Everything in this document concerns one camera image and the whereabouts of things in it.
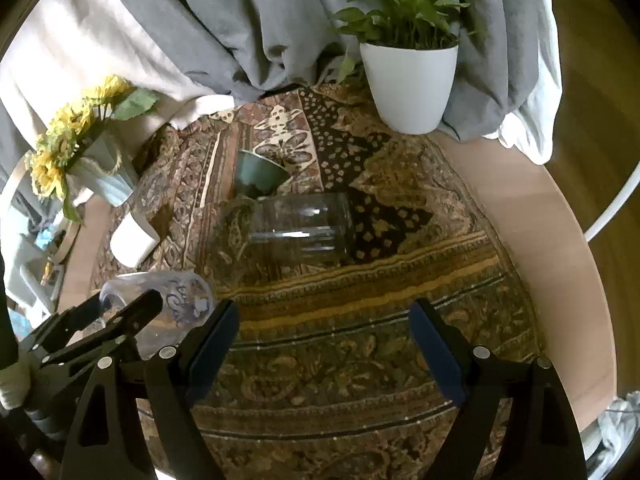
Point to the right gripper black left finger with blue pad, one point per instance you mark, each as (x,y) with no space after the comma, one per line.
(107,441)

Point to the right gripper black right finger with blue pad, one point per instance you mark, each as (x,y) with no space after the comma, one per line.
(542,440)

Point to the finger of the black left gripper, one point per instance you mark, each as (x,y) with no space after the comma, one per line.
(57,331)
(127,322)

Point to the white ceramic cup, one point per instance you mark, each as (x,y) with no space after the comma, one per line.
(133,240)

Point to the dark green cup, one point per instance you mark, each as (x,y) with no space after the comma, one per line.
(257,176)

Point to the white plastic appliance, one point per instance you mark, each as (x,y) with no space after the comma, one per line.
(34,280)

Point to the crumpled grey cloth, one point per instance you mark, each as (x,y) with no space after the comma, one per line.
(606,439)

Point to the sunflower bouquet in grey vase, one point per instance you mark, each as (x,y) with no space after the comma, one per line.
(75,128)

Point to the dark glass jar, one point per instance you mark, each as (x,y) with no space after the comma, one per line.
(308,228)

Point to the white curved hoop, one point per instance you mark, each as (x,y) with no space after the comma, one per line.
(615,206)

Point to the patterned paisley cloth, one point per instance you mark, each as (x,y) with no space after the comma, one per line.
(324,380)

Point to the beige sheer curtain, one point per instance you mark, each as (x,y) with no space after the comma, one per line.
(66,47)

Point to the grey curtain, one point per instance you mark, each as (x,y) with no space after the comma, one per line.
(508,83)

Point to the white pot green plant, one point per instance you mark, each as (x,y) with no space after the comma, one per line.
(409,52)

